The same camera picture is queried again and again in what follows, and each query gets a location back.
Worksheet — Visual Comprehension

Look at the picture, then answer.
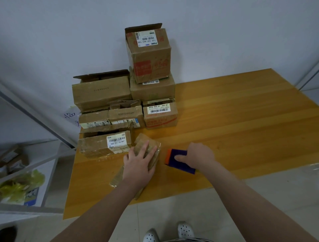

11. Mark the person's right hand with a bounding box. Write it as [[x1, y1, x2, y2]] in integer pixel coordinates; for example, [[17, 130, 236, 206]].
[[174, 143, 217, 173]]

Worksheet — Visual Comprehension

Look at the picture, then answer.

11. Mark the person's left hand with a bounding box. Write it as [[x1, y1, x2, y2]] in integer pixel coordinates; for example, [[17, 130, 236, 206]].
[[122, 141, 160, 190]]

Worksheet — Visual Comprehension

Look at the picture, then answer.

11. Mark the blue orange tape dispenser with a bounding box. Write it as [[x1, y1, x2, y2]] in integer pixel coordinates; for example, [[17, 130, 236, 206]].
[[164, 148, 196, 175]]

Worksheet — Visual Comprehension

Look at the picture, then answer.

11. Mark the small brown cardboard box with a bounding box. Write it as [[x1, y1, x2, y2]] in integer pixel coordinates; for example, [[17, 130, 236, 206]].
[[110, 133, 162, 200]]

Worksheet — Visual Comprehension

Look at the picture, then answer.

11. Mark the box barcode label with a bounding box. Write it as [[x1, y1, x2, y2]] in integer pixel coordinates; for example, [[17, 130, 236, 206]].
[[77, 130, 132, 158]]

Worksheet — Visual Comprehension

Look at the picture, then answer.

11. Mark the stack of cardboard boxes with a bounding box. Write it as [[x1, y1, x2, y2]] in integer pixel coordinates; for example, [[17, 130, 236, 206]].
[[72, 23, 179, 135]]

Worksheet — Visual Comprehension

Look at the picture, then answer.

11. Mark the person's right forearm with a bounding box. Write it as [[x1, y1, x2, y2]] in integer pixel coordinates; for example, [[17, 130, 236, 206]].
[[199, 162, 319, 242]]

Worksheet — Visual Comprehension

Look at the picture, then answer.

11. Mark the person's left forearm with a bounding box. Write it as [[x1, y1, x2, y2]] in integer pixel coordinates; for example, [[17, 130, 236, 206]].
[[50, 182, 145, 242]]

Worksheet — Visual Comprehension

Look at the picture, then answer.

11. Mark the wooden table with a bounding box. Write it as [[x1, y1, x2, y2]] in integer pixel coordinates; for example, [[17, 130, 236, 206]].
[[62, 68, 319, 220]]

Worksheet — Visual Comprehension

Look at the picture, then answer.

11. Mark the grey metal shelf rack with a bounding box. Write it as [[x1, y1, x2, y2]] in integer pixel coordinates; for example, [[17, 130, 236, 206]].
[[0, 80, 80, 215]]

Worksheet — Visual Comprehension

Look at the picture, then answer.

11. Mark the yellow plastic bag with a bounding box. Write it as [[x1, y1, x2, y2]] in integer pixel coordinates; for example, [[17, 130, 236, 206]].
[[0, 170, 46, 202]]

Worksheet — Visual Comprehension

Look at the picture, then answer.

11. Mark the small open carton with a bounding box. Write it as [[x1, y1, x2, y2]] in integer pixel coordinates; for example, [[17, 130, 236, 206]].
[[0, 147, 28, 173]]

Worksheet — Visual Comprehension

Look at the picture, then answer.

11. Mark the white paper wall sign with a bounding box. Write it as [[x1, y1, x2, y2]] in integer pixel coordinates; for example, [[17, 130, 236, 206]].
[[62, 107, 80, 128]]

